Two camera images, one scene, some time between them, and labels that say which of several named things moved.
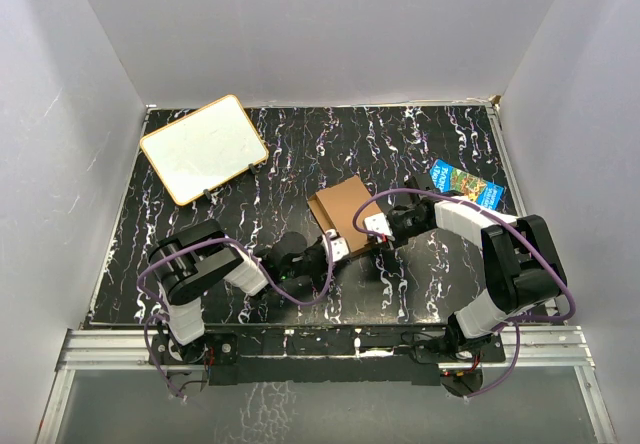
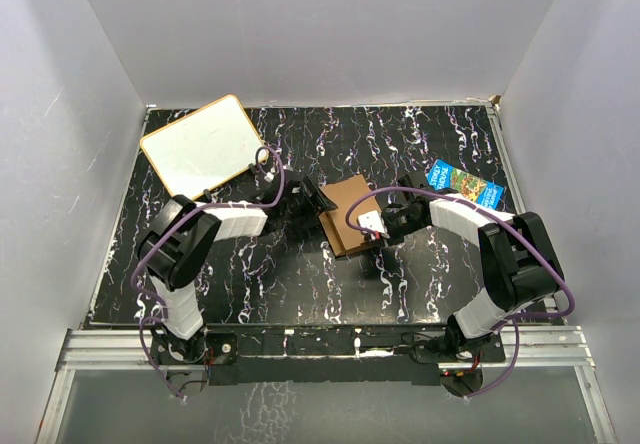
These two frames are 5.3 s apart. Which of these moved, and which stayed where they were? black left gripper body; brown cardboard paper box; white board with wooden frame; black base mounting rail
Moved: black left gripper body
Stayed: brown cardboard paper box; black base mounting rail; white board with wooden frame
